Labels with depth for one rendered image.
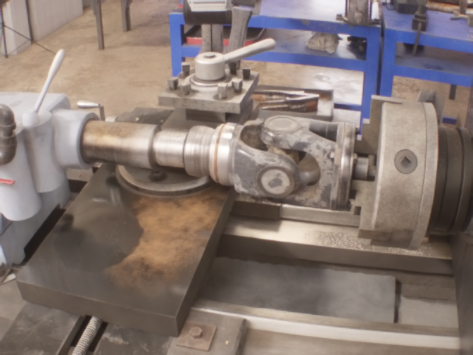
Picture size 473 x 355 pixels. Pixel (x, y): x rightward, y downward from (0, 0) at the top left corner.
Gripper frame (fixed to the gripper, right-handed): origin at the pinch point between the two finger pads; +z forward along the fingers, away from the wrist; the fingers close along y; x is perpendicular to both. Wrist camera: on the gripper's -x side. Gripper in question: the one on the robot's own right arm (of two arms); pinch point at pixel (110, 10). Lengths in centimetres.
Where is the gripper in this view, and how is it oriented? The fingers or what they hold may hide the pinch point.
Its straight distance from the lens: 157.0
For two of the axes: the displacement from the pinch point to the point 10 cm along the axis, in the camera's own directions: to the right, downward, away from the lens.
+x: 0.7, -0.6, 10.0
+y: 10.0, 0.3, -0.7
